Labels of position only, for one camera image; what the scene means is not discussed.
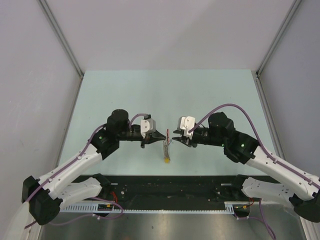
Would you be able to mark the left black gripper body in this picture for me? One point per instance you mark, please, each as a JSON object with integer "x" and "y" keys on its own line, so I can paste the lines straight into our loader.
{"x": 134, "y": 137}

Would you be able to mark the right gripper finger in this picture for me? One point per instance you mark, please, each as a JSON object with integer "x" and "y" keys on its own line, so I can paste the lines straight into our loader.
{"x": 178, "y": 132}
{"x": 182, "y": 139}

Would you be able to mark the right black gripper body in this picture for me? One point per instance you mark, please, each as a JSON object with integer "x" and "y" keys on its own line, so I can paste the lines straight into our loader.
{"x": 200, "y": 136}

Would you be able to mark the red handled metal key holder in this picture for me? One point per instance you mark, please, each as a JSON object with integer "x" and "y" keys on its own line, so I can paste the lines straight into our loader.
{"x": 166, "y": 144}

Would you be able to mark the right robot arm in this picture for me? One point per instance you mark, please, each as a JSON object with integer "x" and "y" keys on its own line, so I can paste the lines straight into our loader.
{"x": 295, "y": 188}

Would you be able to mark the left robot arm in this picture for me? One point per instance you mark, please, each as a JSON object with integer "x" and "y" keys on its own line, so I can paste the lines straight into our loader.
{"x": 55, "y": 190}

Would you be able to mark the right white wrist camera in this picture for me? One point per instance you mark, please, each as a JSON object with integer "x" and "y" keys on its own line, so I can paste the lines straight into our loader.
{"x": 185, "y": 124}

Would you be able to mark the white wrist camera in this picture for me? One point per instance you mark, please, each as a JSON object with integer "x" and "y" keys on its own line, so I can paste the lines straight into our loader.
{"x": 147, "y": 126}
{"x": 185, "y": 124}

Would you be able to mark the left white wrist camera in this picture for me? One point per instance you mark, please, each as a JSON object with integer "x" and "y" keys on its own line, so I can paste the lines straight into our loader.
{"x": 147, "y": 126}

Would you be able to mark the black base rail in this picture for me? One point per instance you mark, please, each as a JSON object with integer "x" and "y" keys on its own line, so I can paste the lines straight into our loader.
{"x": 173, "y": 193}

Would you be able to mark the left aluminium corner post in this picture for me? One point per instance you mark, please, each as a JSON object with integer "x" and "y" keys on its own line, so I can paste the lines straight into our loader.
{"x": 56, "y": 28}

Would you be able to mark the aluminium corner post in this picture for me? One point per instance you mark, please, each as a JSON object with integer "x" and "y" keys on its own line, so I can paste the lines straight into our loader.
{"x": 56, "y": 28}
{"x": 294, "y": 8}

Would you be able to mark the right aluminium corner post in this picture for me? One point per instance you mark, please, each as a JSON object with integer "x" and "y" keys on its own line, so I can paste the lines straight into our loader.
{"x": 294, "y": 8}

